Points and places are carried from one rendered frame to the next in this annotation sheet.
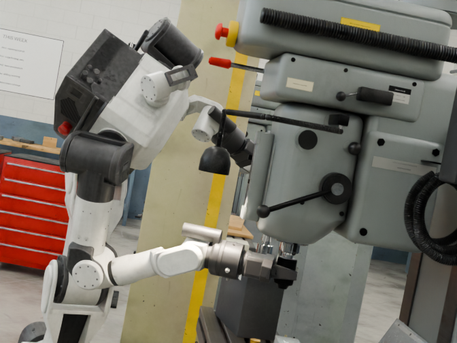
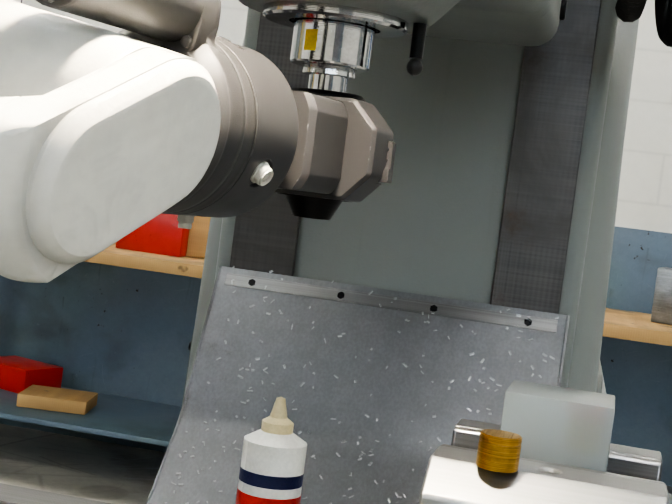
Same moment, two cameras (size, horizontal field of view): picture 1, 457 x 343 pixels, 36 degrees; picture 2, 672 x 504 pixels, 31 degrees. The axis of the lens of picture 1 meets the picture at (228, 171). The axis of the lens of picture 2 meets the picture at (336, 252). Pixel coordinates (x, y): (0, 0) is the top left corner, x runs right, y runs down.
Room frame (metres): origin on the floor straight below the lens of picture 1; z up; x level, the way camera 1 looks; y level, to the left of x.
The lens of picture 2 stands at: (1.42, 0.50, 1.21)
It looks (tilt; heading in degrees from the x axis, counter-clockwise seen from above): 3 degrees down; 288
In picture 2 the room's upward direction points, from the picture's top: 7 degrees clockwise
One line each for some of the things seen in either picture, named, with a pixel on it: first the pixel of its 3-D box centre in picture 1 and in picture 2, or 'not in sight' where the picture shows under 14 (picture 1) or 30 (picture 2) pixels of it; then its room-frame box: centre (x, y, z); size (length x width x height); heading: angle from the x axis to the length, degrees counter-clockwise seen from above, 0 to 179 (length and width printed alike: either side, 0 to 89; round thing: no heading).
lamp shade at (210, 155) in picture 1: (215, 158); not in sight; (1.61, 0.03, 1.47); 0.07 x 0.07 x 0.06
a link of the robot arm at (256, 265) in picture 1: (247, 264); (240, 139); (1.67, -0.09, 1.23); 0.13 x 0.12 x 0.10; 172
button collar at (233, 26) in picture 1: (232, 33); not in sight; (1.63, 0.05, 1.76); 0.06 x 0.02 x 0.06; 7
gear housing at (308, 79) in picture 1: (337, 90); not in sight; (1.66, -0.22, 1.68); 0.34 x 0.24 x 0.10; 97
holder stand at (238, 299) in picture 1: (249, 295); not in sight; (2.08, -0.13, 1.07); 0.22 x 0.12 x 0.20; 18
